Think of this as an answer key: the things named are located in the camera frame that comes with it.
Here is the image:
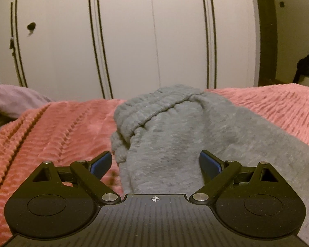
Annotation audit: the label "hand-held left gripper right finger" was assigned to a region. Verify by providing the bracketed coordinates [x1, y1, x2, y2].
[190, 150, 277, 204]

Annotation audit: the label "grey sweat pants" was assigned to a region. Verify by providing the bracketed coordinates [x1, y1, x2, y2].
[110, 84, 309, 247]

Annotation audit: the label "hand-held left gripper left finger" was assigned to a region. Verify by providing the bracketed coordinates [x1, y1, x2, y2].
[32, 151, 122, 204]

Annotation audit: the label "dark wardrobe knob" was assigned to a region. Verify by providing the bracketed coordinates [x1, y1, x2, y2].
[26, 22, 37, 36]

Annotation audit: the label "dark wooden door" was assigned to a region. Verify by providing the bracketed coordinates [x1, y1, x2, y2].
[254, 0, 278, 86]

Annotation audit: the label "purple pillow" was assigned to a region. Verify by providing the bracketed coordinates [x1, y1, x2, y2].
[0, 84, 52, 124]

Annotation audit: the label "pink ribbed blanket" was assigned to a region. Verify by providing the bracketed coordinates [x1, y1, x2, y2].
[0, 82, 309, 247]

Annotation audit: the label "black jacket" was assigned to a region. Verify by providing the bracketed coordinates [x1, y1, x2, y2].
[293, 47, 309, 84]

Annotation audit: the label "white wardrobe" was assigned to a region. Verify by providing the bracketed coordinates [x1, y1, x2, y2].
[0, 0, 260, 101]

